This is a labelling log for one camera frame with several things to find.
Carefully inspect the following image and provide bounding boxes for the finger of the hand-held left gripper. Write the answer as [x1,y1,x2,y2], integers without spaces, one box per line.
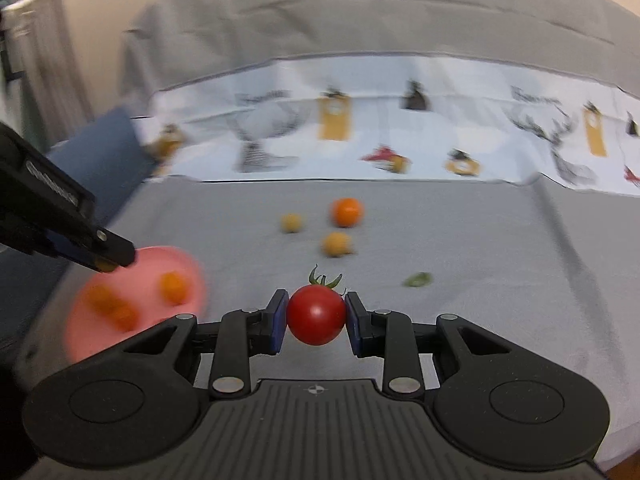
[50,227,137,273]

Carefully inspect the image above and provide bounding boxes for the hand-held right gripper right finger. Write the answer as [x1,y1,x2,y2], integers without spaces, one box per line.
[344,291,516,395]

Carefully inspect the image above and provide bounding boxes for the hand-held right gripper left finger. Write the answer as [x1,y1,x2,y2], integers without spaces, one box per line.
[120,288,290,395]

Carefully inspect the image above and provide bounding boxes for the pink plate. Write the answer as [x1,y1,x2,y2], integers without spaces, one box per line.
[65,245,207,366]

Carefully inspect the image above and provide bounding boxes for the red cherry tomato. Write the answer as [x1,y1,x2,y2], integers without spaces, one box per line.
[286,266,348,347]

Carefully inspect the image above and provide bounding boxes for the small orange citrus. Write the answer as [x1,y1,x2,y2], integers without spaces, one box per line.
[159,271,190,305]
[85,284,113,311]
[330,198,365,228]
[107,305,140,332]

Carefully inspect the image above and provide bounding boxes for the grey curtain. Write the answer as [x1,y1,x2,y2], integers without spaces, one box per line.
[0,0,96,156]

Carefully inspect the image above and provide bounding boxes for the grey bed sheet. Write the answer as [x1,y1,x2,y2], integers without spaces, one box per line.
[15,177,640,471]

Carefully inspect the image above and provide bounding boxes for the printed white cloth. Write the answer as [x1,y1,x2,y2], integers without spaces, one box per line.
[142,52,640,198]

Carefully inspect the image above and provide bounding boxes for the grey quilt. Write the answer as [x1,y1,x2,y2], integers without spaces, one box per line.
[120,0,640,106]

